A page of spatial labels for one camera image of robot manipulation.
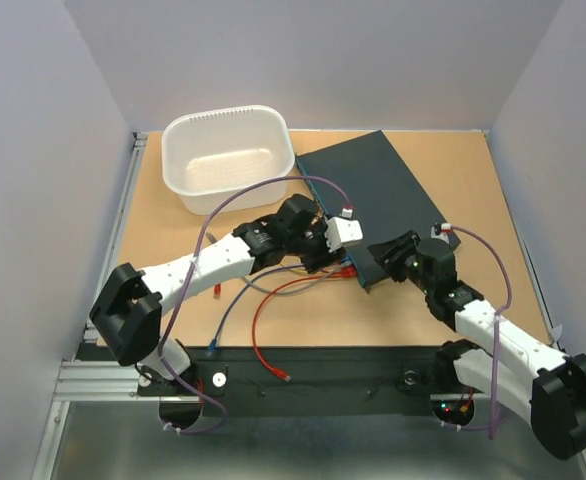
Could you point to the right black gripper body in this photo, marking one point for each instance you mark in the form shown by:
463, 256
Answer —
404, 267

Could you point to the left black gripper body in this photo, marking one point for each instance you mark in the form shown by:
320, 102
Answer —
311, 247

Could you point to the dark network switch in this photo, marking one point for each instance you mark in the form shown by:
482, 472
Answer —
387, 198

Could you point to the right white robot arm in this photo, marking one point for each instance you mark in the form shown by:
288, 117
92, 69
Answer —
544, 386

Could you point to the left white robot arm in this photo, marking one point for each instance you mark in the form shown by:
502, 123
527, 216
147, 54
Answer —
130, 305

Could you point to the white plastic tub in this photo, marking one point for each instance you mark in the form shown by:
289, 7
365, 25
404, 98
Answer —
209, 156

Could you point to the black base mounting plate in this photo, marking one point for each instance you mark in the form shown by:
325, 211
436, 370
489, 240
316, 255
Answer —
324, 381

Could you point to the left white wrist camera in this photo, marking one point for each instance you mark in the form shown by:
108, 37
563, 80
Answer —
342, 233

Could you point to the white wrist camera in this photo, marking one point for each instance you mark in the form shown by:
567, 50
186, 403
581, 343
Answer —
441, 231
342, 233

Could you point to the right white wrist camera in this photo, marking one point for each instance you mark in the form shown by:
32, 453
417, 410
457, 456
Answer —
441, 231

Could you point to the aluminium frame rail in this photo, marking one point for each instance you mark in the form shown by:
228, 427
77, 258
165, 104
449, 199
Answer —
92, 381

